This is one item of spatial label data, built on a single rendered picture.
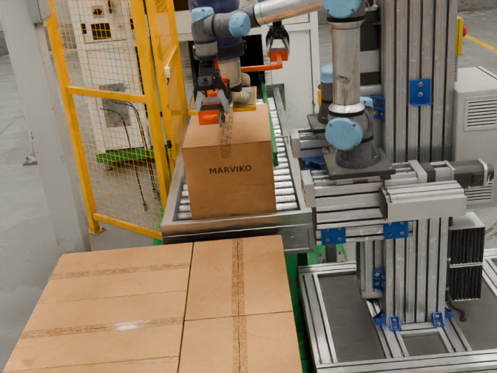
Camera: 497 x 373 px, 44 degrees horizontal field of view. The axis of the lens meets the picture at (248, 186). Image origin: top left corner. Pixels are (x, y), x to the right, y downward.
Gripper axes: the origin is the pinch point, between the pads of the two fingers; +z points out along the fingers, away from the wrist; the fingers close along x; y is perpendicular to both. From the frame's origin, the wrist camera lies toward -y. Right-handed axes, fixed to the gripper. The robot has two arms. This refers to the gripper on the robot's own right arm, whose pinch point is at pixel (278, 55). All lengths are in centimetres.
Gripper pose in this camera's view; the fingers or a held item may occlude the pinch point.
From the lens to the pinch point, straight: 305.4
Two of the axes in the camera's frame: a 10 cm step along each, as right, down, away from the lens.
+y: -0.2, 4.0, -9.2
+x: 10.0, -0.7, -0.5
